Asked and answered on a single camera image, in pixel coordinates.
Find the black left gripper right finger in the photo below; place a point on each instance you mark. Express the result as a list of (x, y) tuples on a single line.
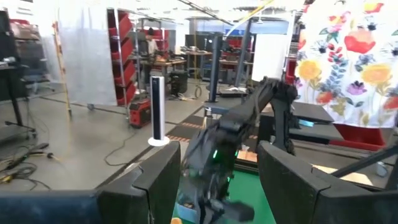
[(286, 193)]

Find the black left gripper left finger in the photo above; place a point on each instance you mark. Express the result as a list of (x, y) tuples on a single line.
[(149, 193)]

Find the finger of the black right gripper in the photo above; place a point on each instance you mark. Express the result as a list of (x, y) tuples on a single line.
[(202, 213), (215, 216)]

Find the orange plastic bin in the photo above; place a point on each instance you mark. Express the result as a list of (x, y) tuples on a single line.
[(176, 221)]

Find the green table mat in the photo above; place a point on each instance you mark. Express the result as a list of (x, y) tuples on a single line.
[(248, 199)]

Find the black orange-striped floor mat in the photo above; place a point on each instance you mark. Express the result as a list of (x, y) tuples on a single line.
[(189, 124)]

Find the white tower fan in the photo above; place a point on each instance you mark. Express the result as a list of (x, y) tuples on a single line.
[(158, 109)]

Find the red and black tool case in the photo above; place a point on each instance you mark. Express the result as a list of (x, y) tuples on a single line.
[(140, 113)]

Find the black diagonal beam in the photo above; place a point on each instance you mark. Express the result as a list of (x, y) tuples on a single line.
[(363, 161)]

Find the black trash bin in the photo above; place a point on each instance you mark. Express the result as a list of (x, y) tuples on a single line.
[(178, 82)]

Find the red storage bin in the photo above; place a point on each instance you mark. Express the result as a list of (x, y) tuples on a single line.
[(357, 137)]

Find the black stand column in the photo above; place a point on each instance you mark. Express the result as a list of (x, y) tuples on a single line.
[(215, 68)]

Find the wooden work table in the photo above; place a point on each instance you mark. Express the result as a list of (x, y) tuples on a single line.
[(161, 63)]

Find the grey-blue column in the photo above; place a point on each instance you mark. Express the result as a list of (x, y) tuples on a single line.
[(243, 53)]

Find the person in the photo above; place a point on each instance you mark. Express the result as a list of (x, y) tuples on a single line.
[(151, 43)]

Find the red bin shelving rack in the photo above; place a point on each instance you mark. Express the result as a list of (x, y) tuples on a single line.
[(122, 56)]

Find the floral fabric curtain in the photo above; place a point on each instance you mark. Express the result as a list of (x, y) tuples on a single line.
[(348, 62)]

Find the white curtain partition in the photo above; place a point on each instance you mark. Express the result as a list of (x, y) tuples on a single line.
[(87, 62)]

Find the wooden pole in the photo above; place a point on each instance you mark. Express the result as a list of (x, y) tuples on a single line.
[(60, 68)]

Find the black cart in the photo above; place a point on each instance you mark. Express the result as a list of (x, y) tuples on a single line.
[(12, 77)]

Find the black aluminium table frame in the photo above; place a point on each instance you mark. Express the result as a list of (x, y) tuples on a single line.
[(247, 167)]

